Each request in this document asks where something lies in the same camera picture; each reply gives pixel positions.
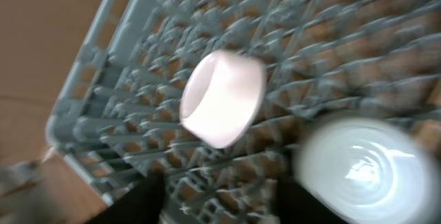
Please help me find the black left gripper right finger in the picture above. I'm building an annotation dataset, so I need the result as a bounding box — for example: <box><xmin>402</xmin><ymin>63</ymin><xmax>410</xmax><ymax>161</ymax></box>
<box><xmin>275</xmin><ymin>175</ymin><xmax>347</xmax><ymax>224</ymax></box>

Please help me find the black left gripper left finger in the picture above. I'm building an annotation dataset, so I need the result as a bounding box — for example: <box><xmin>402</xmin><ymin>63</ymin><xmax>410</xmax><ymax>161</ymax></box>
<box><xmin>85</xmin><ymin>170</ymin><xmax>165</xmax><ymax>224</ymax></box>

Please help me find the grey round bowl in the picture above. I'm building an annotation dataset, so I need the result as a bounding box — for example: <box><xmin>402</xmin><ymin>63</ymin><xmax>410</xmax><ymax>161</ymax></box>
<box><xmin>293</xmin><ymin>116</ymin><xmax>440</xmax><ymax>223</ymax></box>

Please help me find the pink bowl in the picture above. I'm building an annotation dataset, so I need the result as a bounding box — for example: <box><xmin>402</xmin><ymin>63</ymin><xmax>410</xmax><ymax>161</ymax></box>
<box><xmin>179</xmin><ymin>50</ymin><xmax>267</xmax><ymax>149</ymax></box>

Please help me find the grey plastic dish rack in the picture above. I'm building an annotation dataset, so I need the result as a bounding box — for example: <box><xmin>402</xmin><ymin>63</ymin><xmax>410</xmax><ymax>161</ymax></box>
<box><xmin>45</xmin><ymin>0</ymin><xmax>440</xmax><ymax>223</ymax></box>

